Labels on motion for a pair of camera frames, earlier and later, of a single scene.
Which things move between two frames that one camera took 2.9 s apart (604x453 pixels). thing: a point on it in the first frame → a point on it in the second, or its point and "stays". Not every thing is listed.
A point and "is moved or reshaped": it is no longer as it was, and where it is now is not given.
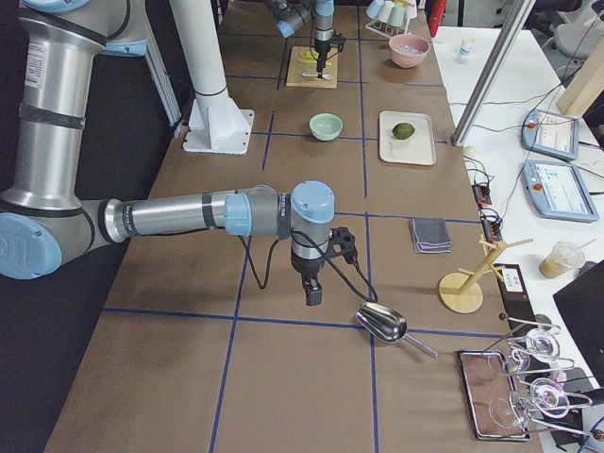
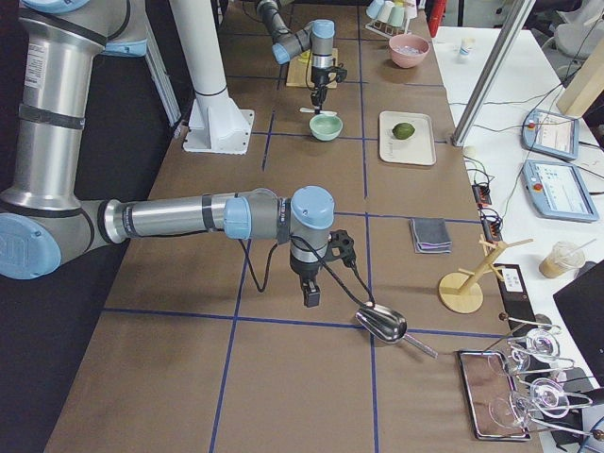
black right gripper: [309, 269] stays
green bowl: [326, 126] stays
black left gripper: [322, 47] → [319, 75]
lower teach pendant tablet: [558, 192] stays
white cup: [385, 11] stays
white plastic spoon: [327, 76] is moved or reshaped
